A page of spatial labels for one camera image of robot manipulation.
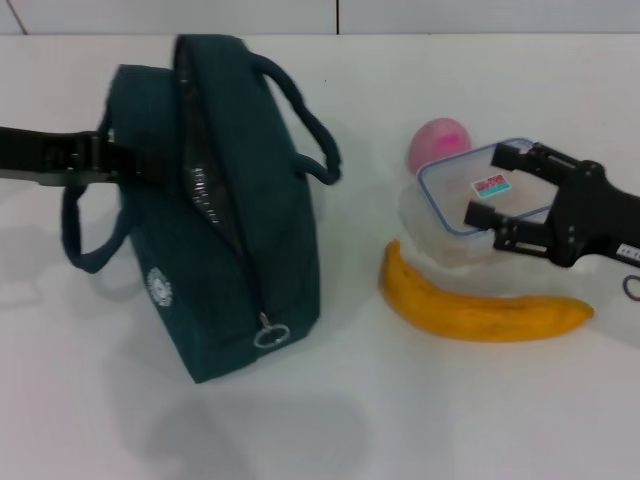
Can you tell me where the dark teal insulated lunch bag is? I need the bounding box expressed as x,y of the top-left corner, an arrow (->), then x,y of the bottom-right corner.
61,33 -> 344,385

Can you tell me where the yellow banana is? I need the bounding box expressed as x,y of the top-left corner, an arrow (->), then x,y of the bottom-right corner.
382,239 -> 595,344

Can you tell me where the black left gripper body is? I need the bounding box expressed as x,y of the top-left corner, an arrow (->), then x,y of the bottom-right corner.
0,125 -> 101,187

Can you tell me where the pink peach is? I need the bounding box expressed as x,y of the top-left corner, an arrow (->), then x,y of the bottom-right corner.
408,117 -> 473,174

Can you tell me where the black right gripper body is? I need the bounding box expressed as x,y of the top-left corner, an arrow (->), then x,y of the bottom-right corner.
547,159 -> 640,269

